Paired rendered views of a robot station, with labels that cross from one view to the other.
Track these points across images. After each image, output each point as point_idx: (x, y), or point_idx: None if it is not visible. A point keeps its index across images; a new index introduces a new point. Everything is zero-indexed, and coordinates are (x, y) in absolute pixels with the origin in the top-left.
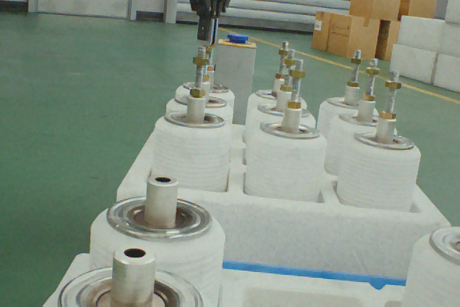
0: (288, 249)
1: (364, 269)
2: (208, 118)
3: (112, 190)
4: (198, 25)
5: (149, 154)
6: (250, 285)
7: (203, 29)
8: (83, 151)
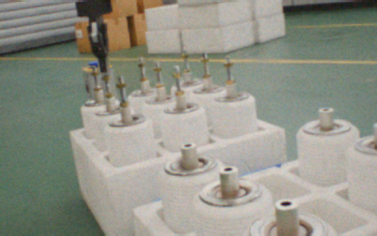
0: None
1: (249, 169)
2: (132, 117)
3: (42, 196)
4: (99, 64)
5: (95, 154)
6: None
7: (103, 66)
8: None
